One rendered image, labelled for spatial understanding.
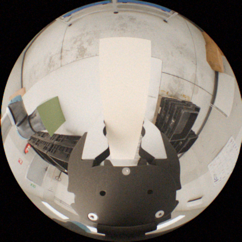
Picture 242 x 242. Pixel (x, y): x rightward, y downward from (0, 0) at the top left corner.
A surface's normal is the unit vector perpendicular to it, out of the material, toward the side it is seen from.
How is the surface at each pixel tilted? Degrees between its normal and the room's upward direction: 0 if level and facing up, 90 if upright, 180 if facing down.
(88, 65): 0
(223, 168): 90
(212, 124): 90
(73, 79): 0
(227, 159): 90
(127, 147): 0
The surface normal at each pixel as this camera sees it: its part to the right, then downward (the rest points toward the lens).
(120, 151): 0.00, 0.54
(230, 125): -1.00, -0.01
